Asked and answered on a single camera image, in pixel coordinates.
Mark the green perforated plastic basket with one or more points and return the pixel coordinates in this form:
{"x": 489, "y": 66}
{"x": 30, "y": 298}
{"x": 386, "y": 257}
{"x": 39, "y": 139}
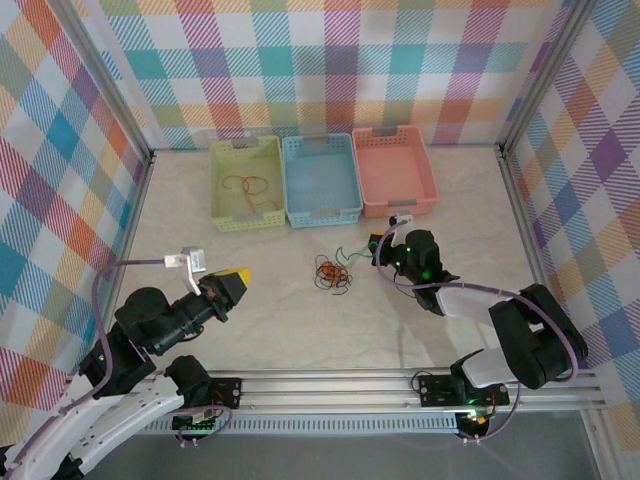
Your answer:
{"x": 230, "y": 205}

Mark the aluminium frame leg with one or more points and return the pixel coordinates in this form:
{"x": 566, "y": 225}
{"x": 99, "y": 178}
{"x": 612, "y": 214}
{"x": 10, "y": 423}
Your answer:
{"x": 600, "y": 450}

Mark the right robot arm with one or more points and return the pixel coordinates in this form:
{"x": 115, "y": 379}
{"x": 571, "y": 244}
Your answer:
{"x": 540, "y": 340}

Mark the aluminium mounting rail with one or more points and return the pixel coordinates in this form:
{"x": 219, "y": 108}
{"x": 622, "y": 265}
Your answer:
{"x": 325, "y": 392}

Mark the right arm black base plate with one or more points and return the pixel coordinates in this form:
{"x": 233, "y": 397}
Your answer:
{"x": 435, "y": 390}

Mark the aluminium frame post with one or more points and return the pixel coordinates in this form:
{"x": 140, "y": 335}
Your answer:
{"x": 113, "y": 80}
{"x": 543, "y": 75}

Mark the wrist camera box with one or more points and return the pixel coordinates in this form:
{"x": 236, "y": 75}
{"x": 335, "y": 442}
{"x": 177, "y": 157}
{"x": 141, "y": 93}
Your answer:
{"x": 401, "y": 221}
{"x": 195, "y": 260}

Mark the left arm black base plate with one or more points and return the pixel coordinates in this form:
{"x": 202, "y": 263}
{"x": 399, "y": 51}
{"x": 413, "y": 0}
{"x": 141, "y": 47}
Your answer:
{"x": 227, "y": 392}

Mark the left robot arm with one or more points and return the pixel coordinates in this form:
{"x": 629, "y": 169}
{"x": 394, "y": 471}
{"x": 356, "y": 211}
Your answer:
{"x": 115, "y": 370}

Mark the blue perforated plastic basket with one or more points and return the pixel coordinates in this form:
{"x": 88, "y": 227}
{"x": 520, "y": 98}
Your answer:
{"x": 322, "y": 182}

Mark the aluminium side rail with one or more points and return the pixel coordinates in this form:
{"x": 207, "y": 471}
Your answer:
{"x": 141, "y": 185}
{"x": 525, "y": 225}

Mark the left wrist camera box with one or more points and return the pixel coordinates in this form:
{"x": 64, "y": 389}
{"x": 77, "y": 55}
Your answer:
{"x": 195, "y": 260}

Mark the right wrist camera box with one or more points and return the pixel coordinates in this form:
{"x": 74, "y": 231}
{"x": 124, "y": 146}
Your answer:
{"x": 401, "y": 221}

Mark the pink perforated plastic basket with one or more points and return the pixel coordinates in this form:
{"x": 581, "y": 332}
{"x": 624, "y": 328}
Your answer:
{"x": 395, "y": 172}

